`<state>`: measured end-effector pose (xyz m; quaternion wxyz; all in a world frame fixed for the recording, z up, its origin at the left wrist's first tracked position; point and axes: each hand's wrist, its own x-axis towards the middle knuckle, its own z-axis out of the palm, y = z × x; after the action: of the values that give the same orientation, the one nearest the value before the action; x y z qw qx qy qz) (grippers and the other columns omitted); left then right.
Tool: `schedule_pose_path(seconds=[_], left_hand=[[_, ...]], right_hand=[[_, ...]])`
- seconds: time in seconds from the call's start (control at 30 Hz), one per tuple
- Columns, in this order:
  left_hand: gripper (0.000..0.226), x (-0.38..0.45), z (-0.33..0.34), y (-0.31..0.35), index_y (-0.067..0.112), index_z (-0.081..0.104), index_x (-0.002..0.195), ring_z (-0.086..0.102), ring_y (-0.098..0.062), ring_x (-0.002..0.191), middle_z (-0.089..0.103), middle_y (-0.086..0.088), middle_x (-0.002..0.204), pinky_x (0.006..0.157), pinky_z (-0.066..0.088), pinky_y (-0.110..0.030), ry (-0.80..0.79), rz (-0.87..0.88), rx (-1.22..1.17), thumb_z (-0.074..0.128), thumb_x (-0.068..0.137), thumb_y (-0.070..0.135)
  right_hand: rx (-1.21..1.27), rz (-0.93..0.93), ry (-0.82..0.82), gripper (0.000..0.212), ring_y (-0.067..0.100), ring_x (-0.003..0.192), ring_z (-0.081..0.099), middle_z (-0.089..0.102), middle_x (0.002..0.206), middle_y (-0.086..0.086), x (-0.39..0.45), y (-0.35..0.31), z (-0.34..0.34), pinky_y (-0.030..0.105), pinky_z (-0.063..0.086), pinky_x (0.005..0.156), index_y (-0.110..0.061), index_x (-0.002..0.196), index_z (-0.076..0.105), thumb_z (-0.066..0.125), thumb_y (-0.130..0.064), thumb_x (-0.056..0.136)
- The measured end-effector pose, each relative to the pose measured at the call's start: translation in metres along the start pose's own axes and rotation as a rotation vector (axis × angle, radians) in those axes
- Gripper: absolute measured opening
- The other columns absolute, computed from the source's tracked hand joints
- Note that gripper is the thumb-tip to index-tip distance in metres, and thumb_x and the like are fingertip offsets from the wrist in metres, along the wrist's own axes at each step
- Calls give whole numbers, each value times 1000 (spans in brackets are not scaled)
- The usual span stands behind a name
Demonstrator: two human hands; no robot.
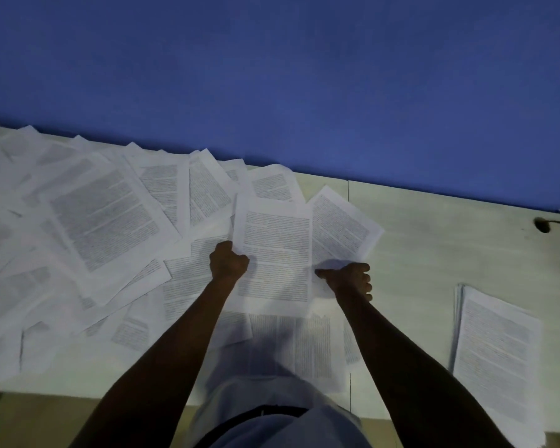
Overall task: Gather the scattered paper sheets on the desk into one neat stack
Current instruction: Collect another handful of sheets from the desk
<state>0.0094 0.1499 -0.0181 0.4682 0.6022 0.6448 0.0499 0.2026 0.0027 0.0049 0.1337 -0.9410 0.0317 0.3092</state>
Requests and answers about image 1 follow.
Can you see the person's left hand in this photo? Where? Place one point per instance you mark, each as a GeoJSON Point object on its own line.
{"type": "Point", "coordinates": [226, 265]}

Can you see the person's right hand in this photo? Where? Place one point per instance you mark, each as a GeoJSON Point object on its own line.
{"type": "Point", "coordinates": [350, 279]}

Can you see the printed paper bundle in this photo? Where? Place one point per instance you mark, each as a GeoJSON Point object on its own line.
{"type": "Point", "coordinates": [275, 247]}

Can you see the spread of printed papers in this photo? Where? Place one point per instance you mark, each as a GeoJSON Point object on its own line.
{"type": "Point", "coordinates": [102, 219]}

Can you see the neat stack of printed sheets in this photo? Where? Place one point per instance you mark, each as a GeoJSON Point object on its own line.
{"type": "Point", "coordinates": [494, 359]}

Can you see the person's left forearm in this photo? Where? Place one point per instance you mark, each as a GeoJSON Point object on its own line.
{"type": "Point", "coordinates": [158, 377]}

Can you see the person's right forearm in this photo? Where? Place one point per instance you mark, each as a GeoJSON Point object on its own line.
{"type": "Point", "coordinates": [415, 382]}

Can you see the white shirt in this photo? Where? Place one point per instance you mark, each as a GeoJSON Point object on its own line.
{"type": "Point", "coordinates": [270, 391]}

